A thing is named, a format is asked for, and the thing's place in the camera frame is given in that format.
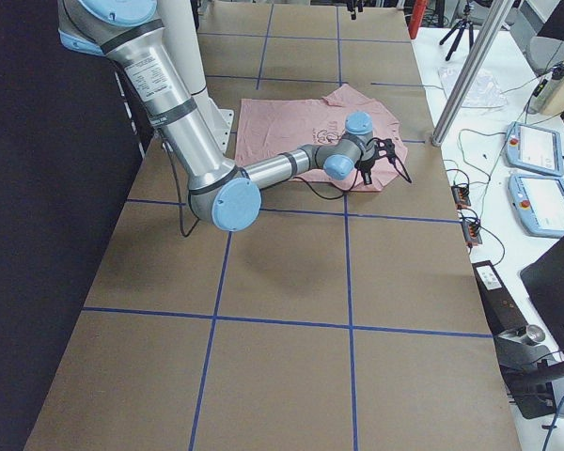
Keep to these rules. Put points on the lower orange terminal block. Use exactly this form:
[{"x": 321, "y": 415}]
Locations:
[{"x": 471, "y": 231}]

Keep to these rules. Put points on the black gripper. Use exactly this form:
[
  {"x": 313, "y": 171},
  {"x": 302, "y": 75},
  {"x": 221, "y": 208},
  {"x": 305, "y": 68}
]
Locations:
[{"x": 367, "y": 165}]

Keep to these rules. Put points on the red cylinder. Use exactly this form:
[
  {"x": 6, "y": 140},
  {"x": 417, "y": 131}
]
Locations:
[{"x": 416, "y": 18}]

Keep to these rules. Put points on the black monitor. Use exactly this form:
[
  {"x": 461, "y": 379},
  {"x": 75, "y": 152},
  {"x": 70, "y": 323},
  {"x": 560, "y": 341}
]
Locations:
[{"x": 544, "y": 282}]

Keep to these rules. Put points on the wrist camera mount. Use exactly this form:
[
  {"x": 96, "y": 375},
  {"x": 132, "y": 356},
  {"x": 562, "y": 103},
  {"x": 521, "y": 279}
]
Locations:
[{"x": 385, "y": 149}]

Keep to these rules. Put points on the aluminium frame post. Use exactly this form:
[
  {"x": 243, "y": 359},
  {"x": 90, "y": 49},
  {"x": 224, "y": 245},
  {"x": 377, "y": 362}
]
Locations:
[{"x": 482, "y": 45}]

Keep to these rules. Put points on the black box with label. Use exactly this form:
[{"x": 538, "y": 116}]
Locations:
[{"x": 502, "y": 313}]

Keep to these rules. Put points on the orange terminal block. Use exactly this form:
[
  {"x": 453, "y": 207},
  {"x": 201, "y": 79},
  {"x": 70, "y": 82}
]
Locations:
[
  {"x": 460, "y": 194},
  {"x": 471, "y": 231}
]

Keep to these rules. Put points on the white pedestal column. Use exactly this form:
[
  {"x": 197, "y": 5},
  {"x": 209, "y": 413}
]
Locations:
[{"x": 181, "y": 42}]

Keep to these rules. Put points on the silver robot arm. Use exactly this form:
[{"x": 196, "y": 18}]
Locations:
[{"x": 155, "y": 45}]

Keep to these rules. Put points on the clear plastic bag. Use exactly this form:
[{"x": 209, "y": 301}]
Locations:
[{"x": 484, "y": 92}]

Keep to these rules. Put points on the black camera tripod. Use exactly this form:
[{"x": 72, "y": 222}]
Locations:
[{"x": 464, "y": 26}]

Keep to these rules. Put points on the pink snoopy t-shirt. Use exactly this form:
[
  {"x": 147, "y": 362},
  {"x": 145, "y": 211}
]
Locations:
[{"x": 317, "y": 141}]

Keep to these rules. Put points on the upper teach pendant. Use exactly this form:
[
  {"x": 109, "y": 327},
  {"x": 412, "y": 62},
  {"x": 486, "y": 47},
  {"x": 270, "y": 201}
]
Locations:
[{"x": 534, "y": 149}]

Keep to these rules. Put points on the brown paper table cover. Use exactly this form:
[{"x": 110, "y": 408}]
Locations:
[{"x": 328, "y": 324}]

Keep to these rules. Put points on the upper orange terminal block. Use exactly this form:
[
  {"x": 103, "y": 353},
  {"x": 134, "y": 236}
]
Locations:
[{"x": 460, "y": 194}]

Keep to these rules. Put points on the teach pendant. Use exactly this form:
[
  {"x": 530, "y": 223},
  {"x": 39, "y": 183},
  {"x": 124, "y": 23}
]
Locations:
[
  {"x": 534, "y": 149},
  {"x": 539, "y": 204}
]

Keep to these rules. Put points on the lower teach pendant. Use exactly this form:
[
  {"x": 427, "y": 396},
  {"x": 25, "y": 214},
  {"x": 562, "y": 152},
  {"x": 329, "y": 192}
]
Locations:
[{"x": 539, "y": 204}]

